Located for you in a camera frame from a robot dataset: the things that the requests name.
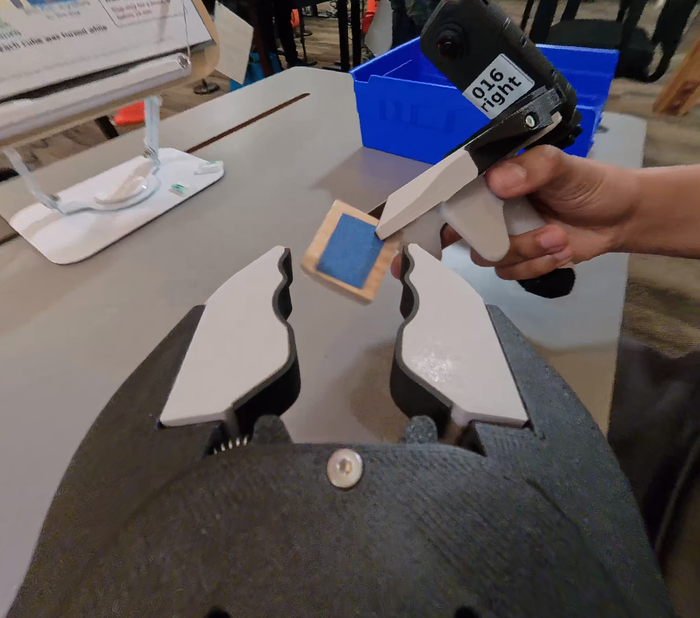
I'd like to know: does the blue plastic bin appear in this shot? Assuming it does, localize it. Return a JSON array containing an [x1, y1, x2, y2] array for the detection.
[[350, 37, 620, 116], [354, 77, 605, 176]]

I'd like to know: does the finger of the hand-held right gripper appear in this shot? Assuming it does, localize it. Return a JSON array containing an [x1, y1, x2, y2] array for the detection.
[[375, 150, 489, 241], [402, 218, 445, 262]]

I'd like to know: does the person's right hand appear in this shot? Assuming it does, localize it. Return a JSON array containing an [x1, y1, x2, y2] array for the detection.
[[440, 144, 643, 282]]

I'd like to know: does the person's dark brown clothing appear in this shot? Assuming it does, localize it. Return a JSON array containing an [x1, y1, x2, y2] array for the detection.
[[607, 334, 700, 618]]

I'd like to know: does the wooden cube with blue face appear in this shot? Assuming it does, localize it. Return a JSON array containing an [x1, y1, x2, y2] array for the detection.
[[301, 199, 403, 306]]

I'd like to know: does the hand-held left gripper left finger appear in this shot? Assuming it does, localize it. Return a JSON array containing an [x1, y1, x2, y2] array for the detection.
[[159, 245, 302, 427]]

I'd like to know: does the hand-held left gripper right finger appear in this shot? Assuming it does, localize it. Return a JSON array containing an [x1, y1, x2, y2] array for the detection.
[[389, 244, 530, 428]]

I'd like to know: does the hanging white paper sheet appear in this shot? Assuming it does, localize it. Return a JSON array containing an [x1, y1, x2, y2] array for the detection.
[[363, 0, 394, 57], [213, 3, 255, 84]]

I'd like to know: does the black office chair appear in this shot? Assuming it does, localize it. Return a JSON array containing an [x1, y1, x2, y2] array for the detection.
[[547, 0, 679, 83]]

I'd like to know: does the wooden plank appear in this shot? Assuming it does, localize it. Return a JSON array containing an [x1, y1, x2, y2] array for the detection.
[[653, 35, 700, 117]]

